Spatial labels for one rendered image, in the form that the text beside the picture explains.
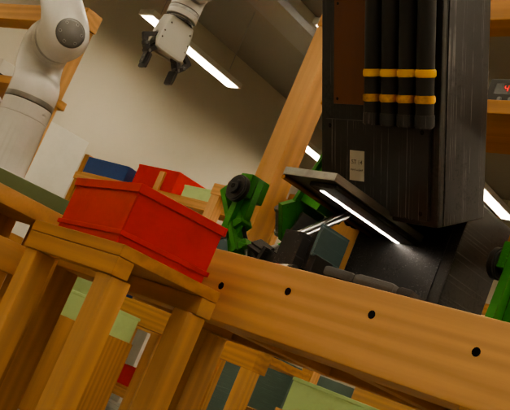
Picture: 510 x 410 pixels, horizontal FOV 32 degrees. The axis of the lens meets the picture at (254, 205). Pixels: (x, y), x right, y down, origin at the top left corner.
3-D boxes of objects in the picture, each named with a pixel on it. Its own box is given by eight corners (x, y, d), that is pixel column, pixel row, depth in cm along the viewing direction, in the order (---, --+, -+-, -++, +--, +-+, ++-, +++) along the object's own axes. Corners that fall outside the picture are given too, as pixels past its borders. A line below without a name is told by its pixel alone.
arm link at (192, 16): (187, 21, 244) (182, 31, 243) (163, 3, 238) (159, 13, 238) (206, 20, 238) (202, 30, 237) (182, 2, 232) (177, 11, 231)
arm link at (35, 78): (11, 91, 210) (51, 1, 214) (-8, 98, 226) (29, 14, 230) (58, 114, 215) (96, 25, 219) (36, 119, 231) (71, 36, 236)
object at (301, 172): (332, 185, 189) (337, 172, 189) (280, 178, 201) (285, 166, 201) (429, 255, 214) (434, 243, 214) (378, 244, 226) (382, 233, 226)
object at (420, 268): (423, 337, 200) (475, 198, 206) (325, 308, 222) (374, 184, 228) (465, 361, 211) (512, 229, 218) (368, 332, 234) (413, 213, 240)
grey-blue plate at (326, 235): (302, 283, 195) (326, 224, 198) (296, 281, 197) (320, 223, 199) (329, 298, 201) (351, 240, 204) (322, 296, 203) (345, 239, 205)
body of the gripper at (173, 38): (185, 28, 243) (169, 65, 241) (159, 8, 237) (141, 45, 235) (202, 28, 238) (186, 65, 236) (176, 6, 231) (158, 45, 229)
